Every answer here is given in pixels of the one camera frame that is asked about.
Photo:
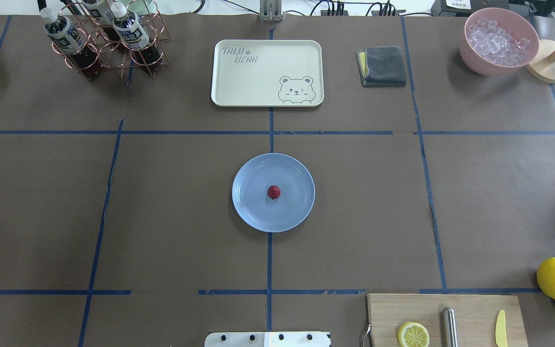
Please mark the blue round plate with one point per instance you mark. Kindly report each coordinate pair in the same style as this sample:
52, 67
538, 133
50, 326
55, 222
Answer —
250, 186

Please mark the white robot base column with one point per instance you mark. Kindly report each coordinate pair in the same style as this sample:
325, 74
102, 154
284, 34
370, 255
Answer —
269, 339

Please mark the red strawberry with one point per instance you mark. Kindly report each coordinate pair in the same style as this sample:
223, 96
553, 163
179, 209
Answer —
274, 192

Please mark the dark drink bottle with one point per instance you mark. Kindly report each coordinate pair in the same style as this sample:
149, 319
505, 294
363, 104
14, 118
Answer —
62, 32
130, 27
100, 10

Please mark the copper wire bottle rack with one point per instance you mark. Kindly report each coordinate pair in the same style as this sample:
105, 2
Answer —
104, 50

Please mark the pink bowl with ice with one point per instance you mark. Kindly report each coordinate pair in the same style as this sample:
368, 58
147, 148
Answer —
497, 41

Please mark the half lemon slice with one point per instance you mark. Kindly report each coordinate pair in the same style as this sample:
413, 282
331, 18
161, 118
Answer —
413, 334

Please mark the cream bear tray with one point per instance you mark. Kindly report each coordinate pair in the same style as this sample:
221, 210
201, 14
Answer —
267, 73

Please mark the yellow plastic knife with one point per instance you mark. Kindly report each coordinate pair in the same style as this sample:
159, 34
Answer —
500, 329

